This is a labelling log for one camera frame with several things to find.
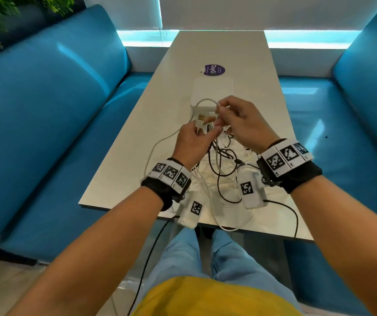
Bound black left camera cord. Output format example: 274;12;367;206
127;215;180;316

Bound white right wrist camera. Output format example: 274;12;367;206
236;166;269;210

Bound round purple sticker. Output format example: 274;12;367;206
201;64;227;77

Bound person's right forearm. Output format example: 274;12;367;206
289;176;377;316

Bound black marker-tagged right wristband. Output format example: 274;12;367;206
257;138;323;194

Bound black right camera cord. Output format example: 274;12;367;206
262;199;300;239

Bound black marker-tagged left wristband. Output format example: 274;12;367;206
141;157;192;212

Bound white table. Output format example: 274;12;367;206
78;30;314;242

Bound black camera cord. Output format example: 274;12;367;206
262;199;300;239
127;215;180;316

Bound person's blue jeans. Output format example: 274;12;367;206
132;226;303;316

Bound blue leather sofa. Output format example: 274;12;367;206
279;0;377;316
0;4;155;264

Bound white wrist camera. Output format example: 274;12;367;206
236;166;269;210
177;190;209;230

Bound black marker-tagged wristband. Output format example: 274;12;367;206
141;157;192;212
257;138;323;194

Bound person's left forearm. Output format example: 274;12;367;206
5;186;164;316

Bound tangle of white cables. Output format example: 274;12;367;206
188;128;268;233

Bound person's left hand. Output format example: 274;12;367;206
171;121;224;171

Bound cyan light strip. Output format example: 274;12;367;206
116;29;362;50

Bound person's yellow shirt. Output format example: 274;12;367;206
132;276;303;316

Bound person's right hand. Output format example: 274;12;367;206
214;95;281;155

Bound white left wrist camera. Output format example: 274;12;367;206
177;190;209;230

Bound white box with drawers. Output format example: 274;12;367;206
190;75;235;129

